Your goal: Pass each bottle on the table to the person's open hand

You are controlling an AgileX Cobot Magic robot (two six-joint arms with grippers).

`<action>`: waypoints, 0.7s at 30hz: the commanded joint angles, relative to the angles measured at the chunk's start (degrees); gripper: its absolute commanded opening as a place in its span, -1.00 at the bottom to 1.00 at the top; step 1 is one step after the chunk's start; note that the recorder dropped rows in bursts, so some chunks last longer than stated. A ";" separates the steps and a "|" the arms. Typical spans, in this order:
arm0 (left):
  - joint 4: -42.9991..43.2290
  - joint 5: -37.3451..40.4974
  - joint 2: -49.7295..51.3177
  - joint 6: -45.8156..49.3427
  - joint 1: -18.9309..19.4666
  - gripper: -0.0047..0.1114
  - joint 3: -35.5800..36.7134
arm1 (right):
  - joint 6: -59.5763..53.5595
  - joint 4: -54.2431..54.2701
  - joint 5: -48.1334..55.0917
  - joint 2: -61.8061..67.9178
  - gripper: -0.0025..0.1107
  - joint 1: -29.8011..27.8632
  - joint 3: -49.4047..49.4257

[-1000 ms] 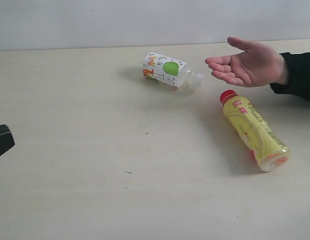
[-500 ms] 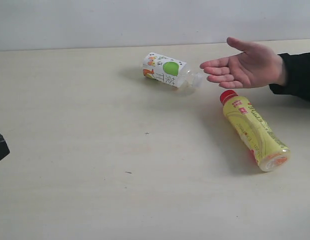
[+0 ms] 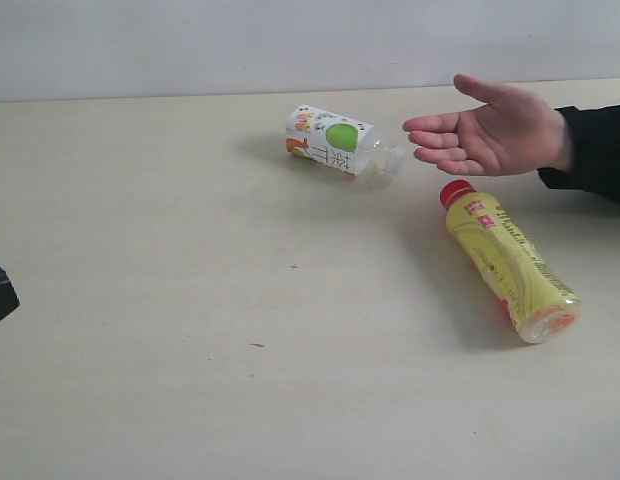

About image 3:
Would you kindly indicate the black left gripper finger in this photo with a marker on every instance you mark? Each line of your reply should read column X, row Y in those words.
column 9, row 300

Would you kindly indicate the person's open receiving hand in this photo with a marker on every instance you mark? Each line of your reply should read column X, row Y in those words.
column 512, row 132

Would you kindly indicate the tea bottle with apple label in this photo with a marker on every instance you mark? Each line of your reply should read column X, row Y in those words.
column 352, row 147

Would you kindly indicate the yellow bottle with red cap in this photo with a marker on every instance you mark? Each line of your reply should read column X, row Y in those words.
column 539, row 305

